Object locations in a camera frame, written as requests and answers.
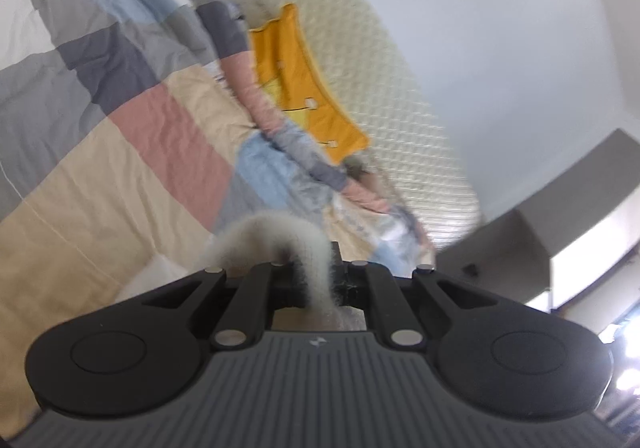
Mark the yellow crown pillow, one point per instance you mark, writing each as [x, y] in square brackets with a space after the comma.
[287, 72]

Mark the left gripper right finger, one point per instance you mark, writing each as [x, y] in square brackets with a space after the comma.
[371, 288]

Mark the cream striped knit sweater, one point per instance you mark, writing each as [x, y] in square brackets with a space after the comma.
[267, 237]

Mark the cream quilted headboard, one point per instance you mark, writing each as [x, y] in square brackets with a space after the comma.
[365, 71]

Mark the patchwork plaid duvet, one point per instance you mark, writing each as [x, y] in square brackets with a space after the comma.
[133, 134]

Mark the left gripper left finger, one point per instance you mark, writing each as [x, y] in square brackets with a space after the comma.
[265, 289]

